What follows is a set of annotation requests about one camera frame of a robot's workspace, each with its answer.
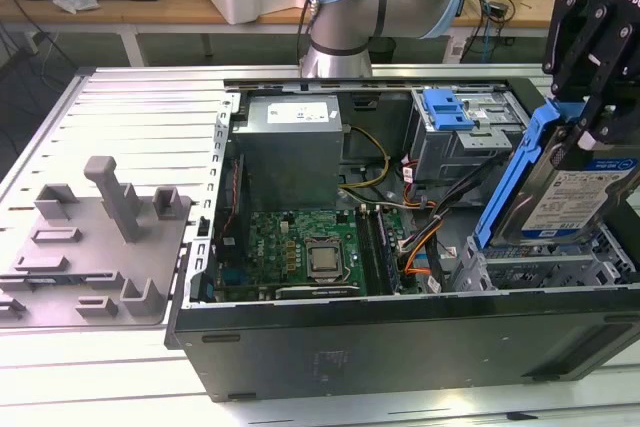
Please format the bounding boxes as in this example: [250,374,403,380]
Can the blue drive latch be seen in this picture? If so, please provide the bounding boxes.
[422,88,474,132]

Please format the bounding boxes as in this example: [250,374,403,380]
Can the hard disk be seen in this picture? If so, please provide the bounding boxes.
[474,99,640,251]

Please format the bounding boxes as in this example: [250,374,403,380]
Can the metal drive cage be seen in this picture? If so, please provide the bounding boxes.
[407,88,532,188]

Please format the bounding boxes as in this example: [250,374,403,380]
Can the dark blue RAM stick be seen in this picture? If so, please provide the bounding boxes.
[2,273,119,283]

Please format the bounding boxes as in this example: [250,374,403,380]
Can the black graphics card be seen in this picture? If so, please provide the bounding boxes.
[274,282,361,298]

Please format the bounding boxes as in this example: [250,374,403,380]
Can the grey parts rack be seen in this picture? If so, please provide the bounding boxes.
[0,155,194,331]

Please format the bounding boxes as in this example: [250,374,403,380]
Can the grey power supply unit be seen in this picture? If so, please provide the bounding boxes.
[230,96,346,208]

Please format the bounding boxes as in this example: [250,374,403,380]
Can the metal disk bay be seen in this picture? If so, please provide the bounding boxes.
[449,234,631,293]

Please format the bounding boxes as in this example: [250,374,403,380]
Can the orange data wire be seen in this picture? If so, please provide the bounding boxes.
[403,239,441,277]

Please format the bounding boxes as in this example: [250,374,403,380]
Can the green motherboard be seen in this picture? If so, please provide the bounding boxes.
[214,206,416,298]

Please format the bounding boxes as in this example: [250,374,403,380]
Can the yellow power wires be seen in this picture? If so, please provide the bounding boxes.
[342,125,392,193]

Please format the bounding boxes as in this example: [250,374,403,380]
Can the black waste bin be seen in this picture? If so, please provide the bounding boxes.
[372,35,396,64]

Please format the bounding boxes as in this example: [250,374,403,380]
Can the crumpled white paper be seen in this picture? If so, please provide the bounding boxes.
[52,0,102,15]

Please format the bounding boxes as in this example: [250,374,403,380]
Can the grey arm base cable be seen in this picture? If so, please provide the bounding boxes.
[297,0,334,66]

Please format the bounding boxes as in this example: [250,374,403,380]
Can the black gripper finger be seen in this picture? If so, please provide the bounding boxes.
[573,16,640,151]
[542,0,591,98]

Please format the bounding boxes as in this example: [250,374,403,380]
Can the black PC case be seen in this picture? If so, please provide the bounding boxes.
[164,75,640,404]

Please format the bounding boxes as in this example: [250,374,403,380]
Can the CPU socket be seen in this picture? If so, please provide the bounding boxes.
[302,235,350,284]

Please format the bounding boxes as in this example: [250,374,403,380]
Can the silver CPU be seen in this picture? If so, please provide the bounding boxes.
[308,245,341,271]

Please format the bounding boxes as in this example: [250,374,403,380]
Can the blue network cable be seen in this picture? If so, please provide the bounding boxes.
[477,0,501,64]

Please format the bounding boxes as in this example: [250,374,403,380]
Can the black cable bundle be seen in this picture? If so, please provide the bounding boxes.
[399,151,521,258]

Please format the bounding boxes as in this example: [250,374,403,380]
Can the wooden desk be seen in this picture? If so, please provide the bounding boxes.
[0,0,640,41]

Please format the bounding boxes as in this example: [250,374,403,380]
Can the black RAM stick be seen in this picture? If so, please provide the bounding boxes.
[355,205,387,297]
[375,206,403,294]

